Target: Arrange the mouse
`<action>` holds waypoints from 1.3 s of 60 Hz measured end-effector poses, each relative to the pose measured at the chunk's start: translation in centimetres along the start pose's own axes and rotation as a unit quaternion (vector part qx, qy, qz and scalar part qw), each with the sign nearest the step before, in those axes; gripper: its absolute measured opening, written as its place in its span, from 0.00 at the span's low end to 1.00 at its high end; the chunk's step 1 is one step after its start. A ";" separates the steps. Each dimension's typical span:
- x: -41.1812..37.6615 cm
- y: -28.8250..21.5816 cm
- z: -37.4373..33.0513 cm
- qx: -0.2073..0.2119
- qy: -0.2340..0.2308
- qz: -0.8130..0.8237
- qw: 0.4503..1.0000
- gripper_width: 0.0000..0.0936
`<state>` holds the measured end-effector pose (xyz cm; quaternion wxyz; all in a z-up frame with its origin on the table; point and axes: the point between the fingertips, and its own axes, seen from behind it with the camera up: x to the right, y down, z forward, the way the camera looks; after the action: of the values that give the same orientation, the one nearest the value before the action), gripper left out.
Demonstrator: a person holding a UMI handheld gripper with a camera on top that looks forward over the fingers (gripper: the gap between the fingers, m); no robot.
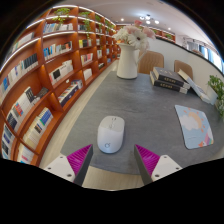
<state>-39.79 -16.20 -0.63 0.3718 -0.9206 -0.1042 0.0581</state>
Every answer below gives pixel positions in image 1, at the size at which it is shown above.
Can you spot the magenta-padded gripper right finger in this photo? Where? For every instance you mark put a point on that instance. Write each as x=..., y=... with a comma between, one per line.
x=161, y=166

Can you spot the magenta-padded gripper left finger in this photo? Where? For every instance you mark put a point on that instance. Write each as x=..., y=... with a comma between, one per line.
x=61, y=166

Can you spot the white computer mouse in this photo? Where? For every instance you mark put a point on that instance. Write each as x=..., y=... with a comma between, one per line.
x=110, y=135

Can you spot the light blue cartoon mouse pad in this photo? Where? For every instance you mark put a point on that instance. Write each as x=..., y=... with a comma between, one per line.
x=195, y=126

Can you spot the thin dark hardcover book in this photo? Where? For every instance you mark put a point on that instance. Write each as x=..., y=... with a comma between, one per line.
x=165, y=86

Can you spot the blue and white book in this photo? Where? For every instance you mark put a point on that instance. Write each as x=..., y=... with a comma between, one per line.
x=209, y=96

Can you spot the large orange wooden bookshelf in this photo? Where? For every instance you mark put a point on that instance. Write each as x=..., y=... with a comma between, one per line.
x=36, y=83

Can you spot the white leaning book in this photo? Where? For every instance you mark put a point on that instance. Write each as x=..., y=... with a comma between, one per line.
x=191, y=83

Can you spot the green potted plant white pot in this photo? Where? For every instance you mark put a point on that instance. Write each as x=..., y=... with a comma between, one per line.
x=216, y=91

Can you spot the tan upholstered chair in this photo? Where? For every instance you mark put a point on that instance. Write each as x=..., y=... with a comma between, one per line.
x=151, y=61
x=183, y=68

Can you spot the white pitcher vase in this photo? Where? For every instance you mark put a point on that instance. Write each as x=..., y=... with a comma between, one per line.
x=127, y=63

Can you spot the window with curtains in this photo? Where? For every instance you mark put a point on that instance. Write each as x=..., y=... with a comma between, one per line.
x=208, y=53

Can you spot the ceiling light cluster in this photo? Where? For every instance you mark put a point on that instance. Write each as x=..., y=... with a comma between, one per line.
x=148, y=18

